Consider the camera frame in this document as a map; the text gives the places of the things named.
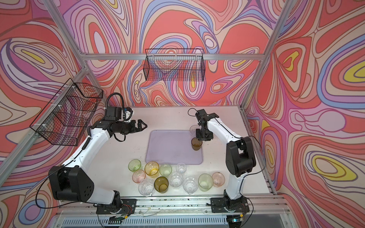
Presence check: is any amber brown glass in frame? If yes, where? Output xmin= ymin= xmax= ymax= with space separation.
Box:
xmin=191 ymin=137 xmax=202 ymax=151

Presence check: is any large pale green glass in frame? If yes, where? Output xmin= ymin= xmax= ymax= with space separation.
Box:
xmin=198 ymin=173 xmax=213 ymax=192

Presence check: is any pink glass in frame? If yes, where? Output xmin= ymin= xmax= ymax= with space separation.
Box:
xmin=212 ymin=172 xmax=225 ymax=187
xmin=132 ymin=170 xmax=146 ymax=183

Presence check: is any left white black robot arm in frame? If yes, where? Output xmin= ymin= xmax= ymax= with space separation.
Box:
xmin=48 ymin=119 xmax=147 ymax=205

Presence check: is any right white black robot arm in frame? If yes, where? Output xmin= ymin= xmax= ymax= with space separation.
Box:
xmin=195 ymin=109 xmax=256 ymax=210

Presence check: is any lavender rectangular plastic tray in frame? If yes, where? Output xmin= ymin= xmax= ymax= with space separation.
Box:
xmin=145 ymin=130 xmax=203 ymax=165

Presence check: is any bright green glass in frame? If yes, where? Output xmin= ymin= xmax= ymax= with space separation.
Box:
xmin=128 ymin=159 xmax=142 ymax=172

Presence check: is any yellow glass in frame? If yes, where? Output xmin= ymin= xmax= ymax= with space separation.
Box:
xmin=144 ymin=161 xmax=160 ymax=178

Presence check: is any small clear glass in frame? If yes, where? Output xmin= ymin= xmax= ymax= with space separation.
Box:
xmin=176 ymin=163 xmax=187 ymax=174

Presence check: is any pale green small glass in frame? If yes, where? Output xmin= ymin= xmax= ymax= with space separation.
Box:
xmin=159 ymin=164 xmax=172 ymax=177

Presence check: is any olive dark glass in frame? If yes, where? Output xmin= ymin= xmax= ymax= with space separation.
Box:
xmin=154 ymin=176 xmax=169 ymax=193

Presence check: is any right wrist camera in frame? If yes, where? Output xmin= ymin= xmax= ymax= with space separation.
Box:
xmin=195 ymin=109 xmax=208 ymax=123

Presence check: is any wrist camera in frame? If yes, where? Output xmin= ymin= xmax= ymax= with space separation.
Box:
xmin=195 ymin=109 xmax=208 ymax=123
xmin=104 ymin=106 xmax=133 ymax=122

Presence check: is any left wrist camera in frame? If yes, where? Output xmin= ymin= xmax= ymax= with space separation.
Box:
xmin=104 ymin=106 xmax=133 ymax=122

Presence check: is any black wire basket left wall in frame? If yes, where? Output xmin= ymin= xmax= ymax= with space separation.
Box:
xmin=29 ymin=79 xmax=104 ymax=146

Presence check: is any black wire basket wall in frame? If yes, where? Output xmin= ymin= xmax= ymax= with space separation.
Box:
xmin=143 ymin=48 xmax=205 ymax=82
xmin=29 ymin=79 xmax=104 ymax=146

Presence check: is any black wire basket back wall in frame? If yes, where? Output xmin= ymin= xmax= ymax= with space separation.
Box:
xmin=143 ymin=48 xmax=205 ymax=82

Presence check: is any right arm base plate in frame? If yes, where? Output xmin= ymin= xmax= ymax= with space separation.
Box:
xmin=207 ymin=197 xmax=250 ymax=215

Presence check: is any aluminium front rail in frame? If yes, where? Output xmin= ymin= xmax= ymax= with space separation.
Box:
xmin=56 ymin=194 xmax=291 ymax=217

